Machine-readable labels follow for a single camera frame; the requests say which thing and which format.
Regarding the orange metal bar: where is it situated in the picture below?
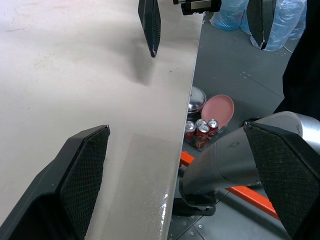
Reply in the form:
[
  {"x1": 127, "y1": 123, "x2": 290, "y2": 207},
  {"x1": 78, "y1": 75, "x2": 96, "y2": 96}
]
[{"x1": 180, "y1": 150, "x2": 281, "y2": 221}]

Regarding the black robot body shell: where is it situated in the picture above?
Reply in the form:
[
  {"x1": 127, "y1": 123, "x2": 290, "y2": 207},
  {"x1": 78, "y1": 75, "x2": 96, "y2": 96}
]
[{"x1": 273, "y1": 0, "x2": 320, "y2": 121}]

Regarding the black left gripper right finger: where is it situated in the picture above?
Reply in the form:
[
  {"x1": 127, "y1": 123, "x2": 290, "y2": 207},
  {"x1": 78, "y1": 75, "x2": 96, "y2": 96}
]
[{"x1": 243, "y1": 120, "x2": 320, "y2": 240}]

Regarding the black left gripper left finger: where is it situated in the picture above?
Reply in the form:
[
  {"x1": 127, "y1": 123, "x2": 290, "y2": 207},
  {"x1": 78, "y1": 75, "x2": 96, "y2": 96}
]
[{"x1": 0, "y1": 124, "x2": 111, "y2": 240}]

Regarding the black robot foot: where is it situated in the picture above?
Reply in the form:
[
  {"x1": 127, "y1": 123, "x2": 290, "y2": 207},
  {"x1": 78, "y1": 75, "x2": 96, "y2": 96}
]
[{"x1": 172, "y1": 189, "x2": 217, "y2": 219}]

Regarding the silver metal bowl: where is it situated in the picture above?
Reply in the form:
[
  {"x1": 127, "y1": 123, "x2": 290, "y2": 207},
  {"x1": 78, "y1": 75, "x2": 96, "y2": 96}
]
[{"x1": 187, "y1": 86, "x2": 208, "y2": 113}]

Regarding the silver robot leg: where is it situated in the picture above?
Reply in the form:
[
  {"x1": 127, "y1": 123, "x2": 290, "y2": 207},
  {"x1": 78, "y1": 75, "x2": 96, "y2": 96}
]
[{"x1": 178, "y1": 110, "x2": 320, "y2": 201}]

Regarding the pink plastic plate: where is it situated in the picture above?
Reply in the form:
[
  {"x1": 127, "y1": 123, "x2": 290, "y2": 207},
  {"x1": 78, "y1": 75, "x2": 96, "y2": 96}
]
[{"x1": 201, "y1": 94, "x2": 235, "y2": 127}]

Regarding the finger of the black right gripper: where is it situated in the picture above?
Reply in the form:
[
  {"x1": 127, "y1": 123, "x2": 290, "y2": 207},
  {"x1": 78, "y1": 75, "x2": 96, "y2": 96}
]
[
  {"x1": 137, "y1": 0, "x2": 162, "y2": 59},
  {"x1": 246, "y1": 0, "x2": 277, "y2": 50}
]

